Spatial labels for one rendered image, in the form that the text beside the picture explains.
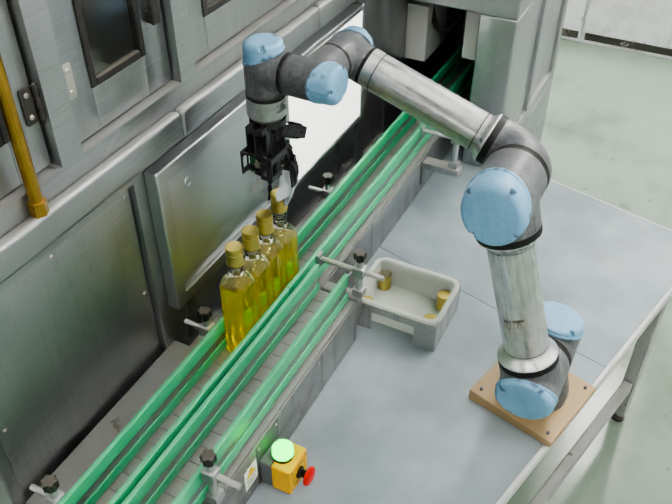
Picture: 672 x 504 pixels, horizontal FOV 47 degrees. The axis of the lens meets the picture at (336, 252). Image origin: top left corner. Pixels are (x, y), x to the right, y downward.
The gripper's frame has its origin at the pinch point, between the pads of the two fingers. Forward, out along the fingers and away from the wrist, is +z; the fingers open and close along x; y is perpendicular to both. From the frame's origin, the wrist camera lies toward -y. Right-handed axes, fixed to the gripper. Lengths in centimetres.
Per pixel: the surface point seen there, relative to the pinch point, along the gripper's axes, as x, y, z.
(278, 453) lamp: 20, 36, 32
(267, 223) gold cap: 1.3, 6.8, 2.2
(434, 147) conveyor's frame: 4, -80, 32
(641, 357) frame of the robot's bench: 79, -79, 86
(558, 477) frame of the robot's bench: 67, -33, 97
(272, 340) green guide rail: 6.3, 15.5, 25.9
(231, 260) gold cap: 0.8, 19.2, 3.0
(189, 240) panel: -12.2, 15.6, 5.4
